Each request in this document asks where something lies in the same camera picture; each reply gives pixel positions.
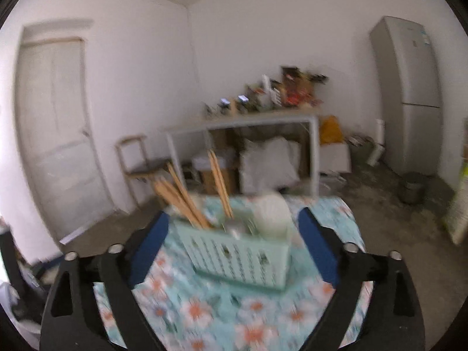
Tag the white box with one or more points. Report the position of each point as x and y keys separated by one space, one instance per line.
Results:
x=334 y=159

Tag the black charging device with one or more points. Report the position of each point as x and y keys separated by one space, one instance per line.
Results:
x=242 y=98
x=224 y=101

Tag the green sack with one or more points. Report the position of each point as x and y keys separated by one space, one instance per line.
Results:
x=360 y=150

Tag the white plastic ladle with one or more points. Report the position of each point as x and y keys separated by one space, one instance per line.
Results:
x=270 y=214

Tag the yellow plastic bag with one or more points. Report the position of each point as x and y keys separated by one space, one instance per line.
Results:
x=332 y=131

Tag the pale green utensil holder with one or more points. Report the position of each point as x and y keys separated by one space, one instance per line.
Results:
x=237 y=259

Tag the wooden chair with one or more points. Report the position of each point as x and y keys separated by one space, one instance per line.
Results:
x=142 y=168

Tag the grey refrigerator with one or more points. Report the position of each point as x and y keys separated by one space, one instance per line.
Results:
x=409 y=98

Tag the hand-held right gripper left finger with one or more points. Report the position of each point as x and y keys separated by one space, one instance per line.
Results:
x=150 y=252

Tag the bundle of wooden chopsticks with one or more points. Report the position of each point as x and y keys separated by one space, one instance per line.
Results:
x=182 y=201

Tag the metal spoon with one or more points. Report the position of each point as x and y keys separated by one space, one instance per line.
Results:
x=236 y=228

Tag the white sack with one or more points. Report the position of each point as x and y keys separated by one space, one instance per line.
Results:
x=270 y=164

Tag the dark box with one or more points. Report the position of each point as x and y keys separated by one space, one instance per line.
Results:
x=292 y=74

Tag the white door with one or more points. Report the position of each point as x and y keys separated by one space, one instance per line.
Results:
x=55 y=135

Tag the white tube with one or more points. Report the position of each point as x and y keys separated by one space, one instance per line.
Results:
x=378 y=142

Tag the dark rice cooker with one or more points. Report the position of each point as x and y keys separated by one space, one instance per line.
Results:
x=412 y=188

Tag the floral blue blanket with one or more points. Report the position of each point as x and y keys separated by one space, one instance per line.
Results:
x=219 y=314

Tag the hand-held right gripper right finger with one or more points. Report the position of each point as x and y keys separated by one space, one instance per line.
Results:
x=318 y=248

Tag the white and green rice bag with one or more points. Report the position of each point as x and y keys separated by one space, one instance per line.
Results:
x=459 y=208

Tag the red snack bag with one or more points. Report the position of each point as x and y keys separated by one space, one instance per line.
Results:
x=298 y=95

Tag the white frame table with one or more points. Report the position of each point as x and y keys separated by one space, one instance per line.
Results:
x=256 y=120

